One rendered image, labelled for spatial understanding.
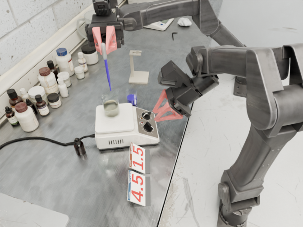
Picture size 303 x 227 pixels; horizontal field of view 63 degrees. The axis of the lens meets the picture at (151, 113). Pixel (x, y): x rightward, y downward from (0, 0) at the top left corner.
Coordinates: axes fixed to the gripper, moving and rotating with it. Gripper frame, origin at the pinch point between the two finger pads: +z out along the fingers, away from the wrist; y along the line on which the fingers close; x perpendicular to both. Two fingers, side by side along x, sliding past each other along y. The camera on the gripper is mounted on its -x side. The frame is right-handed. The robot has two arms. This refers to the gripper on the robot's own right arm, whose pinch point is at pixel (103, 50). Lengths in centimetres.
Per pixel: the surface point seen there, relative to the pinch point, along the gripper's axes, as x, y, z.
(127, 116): 23.1, 4.1, 1.4
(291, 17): 43, 120, -103
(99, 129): 22.9, -4.5, 6.4
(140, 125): 25.9, 8.0, 3.2
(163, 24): 30, 26, -76
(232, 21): 51, 84, -118
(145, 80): 31.2, 11.8, -27.1
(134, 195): 28.9, 4.6, 25.5
